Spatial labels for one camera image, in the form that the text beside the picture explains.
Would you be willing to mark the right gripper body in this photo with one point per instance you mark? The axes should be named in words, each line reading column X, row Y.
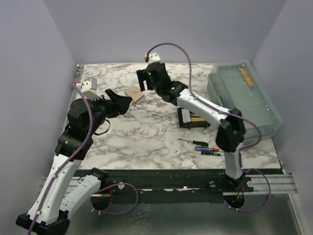
column 158, row 89

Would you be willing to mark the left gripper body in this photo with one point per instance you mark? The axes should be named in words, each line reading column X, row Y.
column 102, row 109

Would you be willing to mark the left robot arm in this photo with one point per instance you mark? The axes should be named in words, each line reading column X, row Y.
column 53, row 209

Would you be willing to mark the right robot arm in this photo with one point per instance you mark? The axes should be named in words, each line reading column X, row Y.
column 228, row 123

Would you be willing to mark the stack of white cards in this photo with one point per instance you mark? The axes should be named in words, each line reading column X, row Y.
column 185, row 115

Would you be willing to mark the black plastic card tray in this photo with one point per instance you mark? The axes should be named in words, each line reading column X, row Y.
column 196, row 121

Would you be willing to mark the black yellow screwdriver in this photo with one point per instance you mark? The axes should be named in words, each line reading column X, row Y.
column 198, row 143

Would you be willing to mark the clear plastic storage box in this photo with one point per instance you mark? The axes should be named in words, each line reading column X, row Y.
column 227, row 88

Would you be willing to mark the blue red screwdriver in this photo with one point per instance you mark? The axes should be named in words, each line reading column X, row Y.
column 201, row 148

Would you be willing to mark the blue green screwdriver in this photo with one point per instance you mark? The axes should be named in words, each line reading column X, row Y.
column 210, row 153

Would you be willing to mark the orange tool in box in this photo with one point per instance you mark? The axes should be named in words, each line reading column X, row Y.
column 246, row 77

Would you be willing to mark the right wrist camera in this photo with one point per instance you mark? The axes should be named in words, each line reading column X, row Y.
column 152, row 57

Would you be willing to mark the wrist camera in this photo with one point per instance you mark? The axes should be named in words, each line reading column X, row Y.
column 89, row 89
column 152, row 57

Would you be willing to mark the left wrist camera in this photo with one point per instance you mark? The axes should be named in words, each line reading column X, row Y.
column 89, row 89

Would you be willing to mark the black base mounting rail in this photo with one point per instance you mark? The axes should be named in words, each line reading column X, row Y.
column 128, row 196

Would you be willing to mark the aluminium frame rail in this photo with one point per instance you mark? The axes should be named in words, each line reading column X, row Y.
column 257, row 184

